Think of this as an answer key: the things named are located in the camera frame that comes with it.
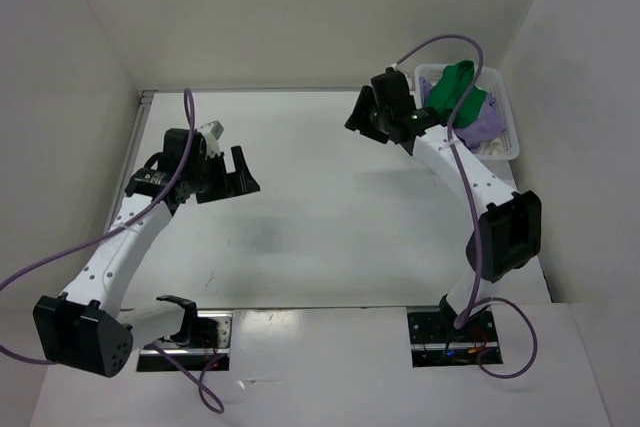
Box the white cloth in basket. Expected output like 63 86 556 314
477 138 505 156

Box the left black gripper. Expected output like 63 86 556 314
186 146 259 204

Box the purple t shirt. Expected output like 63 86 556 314
419 78 506 153

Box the green t shirt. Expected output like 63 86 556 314
423 60 488 128

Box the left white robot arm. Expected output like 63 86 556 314
33 121 260 378

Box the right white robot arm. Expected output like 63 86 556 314
345 67 542 340

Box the white plastic basket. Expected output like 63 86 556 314
414 63 520 161

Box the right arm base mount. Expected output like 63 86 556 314
406 306 503 368

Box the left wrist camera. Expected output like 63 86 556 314
198 120 224 158

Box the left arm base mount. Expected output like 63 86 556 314
153 309 234 373

